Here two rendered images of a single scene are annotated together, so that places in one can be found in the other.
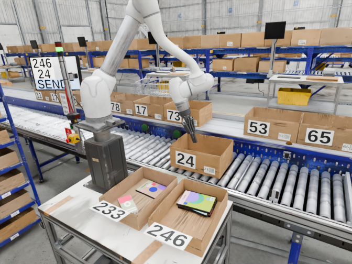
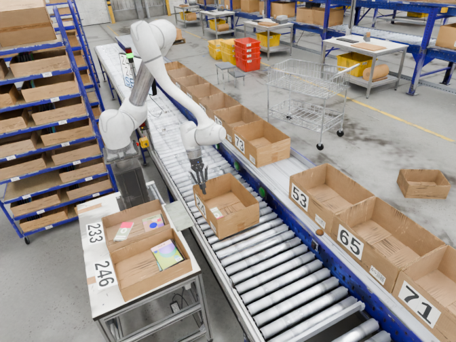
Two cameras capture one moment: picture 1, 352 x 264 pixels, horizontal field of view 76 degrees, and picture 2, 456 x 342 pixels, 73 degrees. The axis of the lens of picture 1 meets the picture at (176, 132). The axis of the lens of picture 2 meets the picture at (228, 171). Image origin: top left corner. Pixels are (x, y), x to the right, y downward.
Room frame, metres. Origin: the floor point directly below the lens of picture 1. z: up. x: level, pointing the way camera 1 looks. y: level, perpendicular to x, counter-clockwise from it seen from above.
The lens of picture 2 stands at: (0.24, -1.11, 2.15)
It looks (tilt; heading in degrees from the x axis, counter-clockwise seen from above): 34 degrees down; 35
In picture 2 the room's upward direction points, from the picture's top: 5 degrees counter-clockwise
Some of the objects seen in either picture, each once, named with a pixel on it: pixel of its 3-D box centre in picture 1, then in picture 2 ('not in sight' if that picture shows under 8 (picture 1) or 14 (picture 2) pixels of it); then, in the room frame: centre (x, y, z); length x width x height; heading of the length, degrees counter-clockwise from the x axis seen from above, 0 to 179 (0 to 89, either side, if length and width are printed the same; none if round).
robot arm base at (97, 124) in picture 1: (101, 119); (119, 148); (1.30, 0.45, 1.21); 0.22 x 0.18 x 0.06; 54
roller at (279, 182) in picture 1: (279, 182); (275, 272); (1.25, -0.67, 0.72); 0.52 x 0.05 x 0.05; 147
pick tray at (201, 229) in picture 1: (190, 211); (150, 261); (0.93, -0.06, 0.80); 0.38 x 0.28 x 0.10; 150
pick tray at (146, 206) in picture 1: (141, 194); (136, 226); (1.10, 0.22, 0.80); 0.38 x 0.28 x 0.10; 147
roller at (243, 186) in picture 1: (249, 174); (258, 248); (1.36, -0.51, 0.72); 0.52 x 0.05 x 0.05; 147
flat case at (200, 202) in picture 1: (197, 200); (167, 254); (1.03, -0.10, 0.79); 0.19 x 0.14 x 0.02; 64
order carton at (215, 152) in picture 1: (201, 153); (224, 203); (1.51, -0.19, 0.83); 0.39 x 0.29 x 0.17; 59
